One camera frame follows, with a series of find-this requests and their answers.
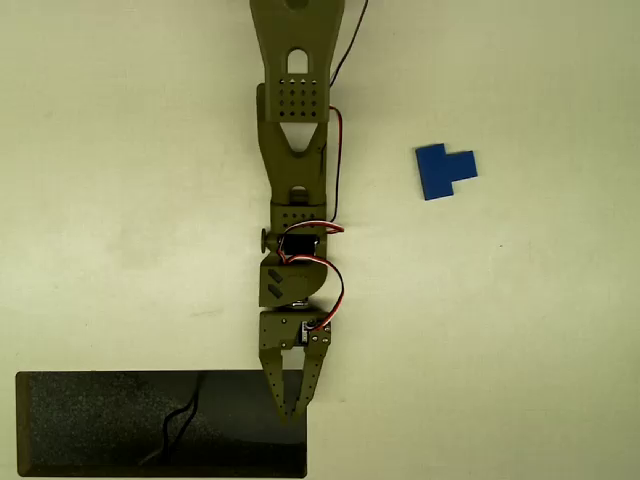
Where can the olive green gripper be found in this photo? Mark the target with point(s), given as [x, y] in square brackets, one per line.
[278, 334]

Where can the blue T-shaped block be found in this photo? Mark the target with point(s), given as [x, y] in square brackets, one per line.
[437, 172]

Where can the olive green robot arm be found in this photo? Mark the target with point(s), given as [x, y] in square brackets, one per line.
[295, 165]

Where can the black rectangular tray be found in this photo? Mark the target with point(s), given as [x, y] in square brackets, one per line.
[100, 425]

